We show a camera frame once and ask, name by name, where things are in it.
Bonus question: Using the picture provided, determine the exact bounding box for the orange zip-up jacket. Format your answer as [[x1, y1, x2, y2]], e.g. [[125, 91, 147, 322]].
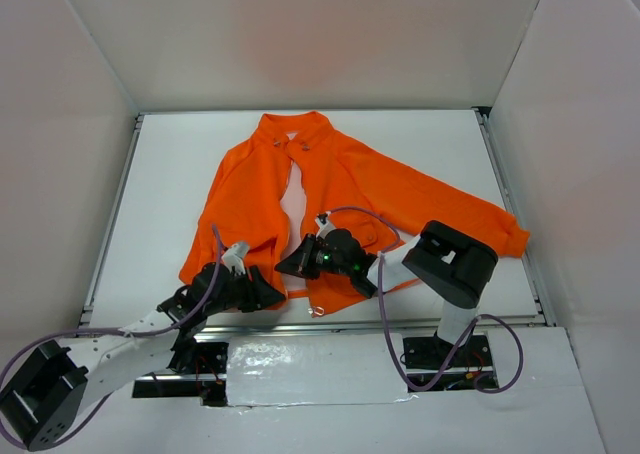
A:
[[179, 111, 529, 292]]

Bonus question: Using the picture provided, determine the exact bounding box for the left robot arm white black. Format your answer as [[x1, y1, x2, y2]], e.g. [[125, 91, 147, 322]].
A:
[[1, 263, 286, 452]]

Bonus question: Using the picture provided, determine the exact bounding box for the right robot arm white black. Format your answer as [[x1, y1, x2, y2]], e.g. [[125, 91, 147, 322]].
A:
[[275, 215, 498, 365]]

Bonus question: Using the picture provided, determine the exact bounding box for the white foil-taped panel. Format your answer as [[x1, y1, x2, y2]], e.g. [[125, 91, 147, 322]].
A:
[[226, 333, 410, 407]]

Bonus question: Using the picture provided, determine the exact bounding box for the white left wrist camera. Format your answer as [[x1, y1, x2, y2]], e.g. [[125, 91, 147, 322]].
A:
[[221, 241, 250, 274]]

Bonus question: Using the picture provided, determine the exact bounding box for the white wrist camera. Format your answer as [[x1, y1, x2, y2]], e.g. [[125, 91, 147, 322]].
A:
[[221, 241, 250, 274], [315, 212, 335, 238]]

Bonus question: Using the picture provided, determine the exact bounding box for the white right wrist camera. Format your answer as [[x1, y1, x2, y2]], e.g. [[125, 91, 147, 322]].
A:
[[315, 212, 335, 238]]

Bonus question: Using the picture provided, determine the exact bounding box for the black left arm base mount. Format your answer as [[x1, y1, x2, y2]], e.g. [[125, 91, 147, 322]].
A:
[[132, 339, 229, 407]]

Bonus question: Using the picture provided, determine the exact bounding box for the aluminium table frame rail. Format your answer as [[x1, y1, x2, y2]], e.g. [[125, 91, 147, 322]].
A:
[[74, 106, 557, 336]]

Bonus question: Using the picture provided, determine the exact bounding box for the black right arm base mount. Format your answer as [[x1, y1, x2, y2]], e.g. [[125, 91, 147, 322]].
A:
[[400, 334, 498, 391]]

